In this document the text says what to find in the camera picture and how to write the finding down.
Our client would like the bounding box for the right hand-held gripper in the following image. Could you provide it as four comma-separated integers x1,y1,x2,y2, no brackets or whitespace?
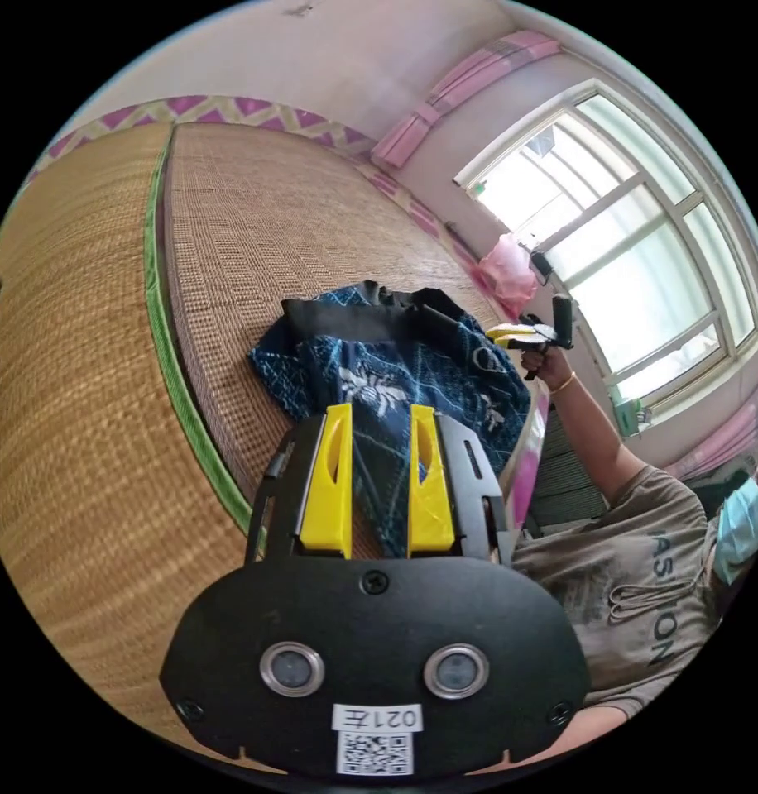
485,313,559,383

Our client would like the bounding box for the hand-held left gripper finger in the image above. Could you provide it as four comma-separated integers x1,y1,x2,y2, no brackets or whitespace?
407,404,457,557

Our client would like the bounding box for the blue patterned long sleeve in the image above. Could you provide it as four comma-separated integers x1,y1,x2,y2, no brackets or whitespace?
247,280,533,559

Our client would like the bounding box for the person's right forearm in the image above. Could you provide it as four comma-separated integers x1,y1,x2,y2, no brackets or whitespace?
549,371,648,505

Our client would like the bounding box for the person's left forearm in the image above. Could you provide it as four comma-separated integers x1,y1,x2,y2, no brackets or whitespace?
569,699,648,747

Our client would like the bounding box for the person's right hand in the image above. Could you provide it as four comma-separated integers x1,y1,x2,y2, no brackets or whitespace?
535,344,574,393

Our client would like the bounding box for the pink plastic bag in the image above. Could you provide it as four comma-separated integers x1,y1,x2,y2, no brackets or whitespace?
477,233,540,322

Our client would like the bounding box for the person's body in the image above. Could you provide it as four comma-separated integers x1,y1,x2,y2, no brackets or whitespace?
511,445,758,710

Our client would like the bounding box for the pink curtain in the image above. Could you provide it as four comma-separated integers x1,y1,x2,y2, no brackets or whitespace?
663,362,758,482
371,29,564,170

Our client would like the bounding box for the bed with woven mat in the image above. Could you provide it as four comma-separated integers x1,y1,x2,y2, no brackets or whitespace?
0,96,551,772

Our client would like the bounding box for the window with white frame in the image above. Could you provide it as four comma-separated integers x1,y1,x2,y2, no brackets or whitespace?
454,79,758,424

